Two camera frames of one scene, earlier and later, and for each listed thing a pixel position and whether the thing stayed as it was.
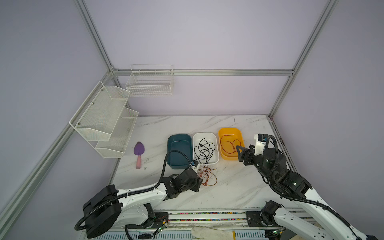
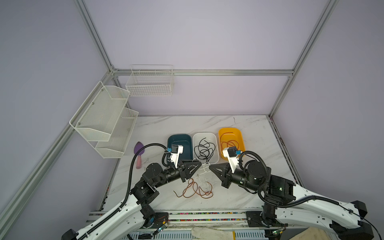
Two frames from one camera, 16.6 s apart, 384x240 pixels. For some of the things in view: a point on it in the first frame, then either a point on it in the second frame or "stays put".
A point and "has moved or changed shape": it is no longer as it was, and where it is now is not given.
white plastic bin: x=205 y=148 stays put
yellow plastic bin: x=229 y=138 stays put
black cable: x=204 y=151 stays put
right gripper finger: x=241 y=154 → x=223 y=172
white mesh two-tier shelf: x=103 y=120 stays put
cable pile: x=204 y=172 has moved or changed shape
